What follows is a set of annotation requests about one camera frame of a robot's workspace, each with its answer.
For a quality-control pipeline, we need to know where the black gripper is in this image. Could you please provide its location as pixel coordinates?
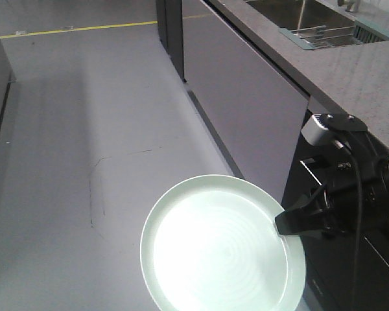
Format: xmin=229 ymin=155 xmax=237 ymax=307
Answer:
xmin=275 ymin=157 xmax=389 ymax=236

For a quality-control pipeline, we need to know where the pale green round plate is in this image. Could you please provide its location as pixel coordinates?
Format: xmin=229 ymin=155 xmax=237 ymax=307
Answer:
xmin=140 ymin=174 xmax=306 ymax=310

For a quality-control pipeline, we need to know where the steel dish drying rack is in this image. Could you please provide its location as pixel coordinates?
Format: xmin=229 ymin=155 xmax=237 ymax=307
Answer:
xmin=278 ymin=19 xmax=389 ymax=51

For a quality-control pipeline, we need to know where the grey kitchen cabinet front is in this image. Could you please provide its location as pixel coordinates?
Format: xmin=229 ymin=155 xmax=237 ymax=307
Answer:
xmin=156 ymin=0 xmax=312 ymax=202

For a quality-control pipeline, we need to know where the stainless steel sink basin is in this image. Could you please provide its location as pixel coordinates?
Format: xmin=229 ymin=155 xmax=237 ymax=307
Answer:
xmin=246 ymin=0 xmax=353 ymax=30

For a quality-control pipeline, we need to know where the chrome kitchen faucet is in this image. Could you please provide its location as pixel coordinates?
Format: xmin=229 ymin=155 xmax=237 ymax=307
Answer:
xmin=337 ymin=0 xmax=361 ymax=13

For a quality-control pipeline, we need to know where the black camera cable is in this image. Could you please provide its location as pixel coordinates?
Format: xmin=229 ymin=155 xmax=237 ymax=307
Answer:
xmin=332 ymin=137 xmax=366 ymax=311

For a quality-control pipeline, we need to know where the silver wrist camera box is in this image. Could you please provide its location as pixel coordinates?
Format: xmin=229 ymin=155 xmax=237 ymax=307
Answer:
xmin=301 ymin=114 xmax=332 ymax=146

